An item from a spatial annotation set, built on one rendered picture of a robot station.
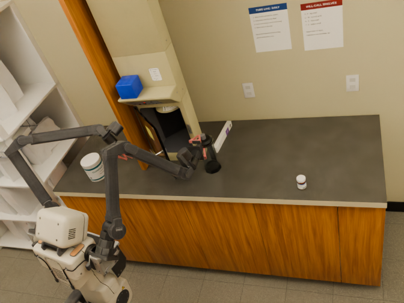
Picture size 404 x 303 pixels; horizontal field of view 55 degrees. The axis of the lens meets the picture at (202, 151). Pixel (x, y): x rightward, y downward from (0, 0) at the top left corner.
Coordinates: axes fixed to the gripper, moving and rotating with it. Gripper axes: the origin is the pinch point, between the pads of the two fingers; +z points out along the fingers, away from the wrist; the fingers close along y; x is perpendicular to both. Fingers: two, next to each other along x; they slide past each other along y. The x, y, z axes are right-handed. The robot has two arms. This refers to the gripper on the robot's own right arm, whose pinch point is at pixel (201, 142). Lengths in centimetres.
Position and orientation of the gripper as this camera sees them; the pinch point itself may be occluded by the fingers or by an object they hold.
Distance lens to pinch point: 219.7
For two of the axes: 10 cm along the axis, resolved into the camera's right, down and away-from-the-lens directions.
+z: 2.6, -6.7, 6.9
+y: -2.6, -7.4, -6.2
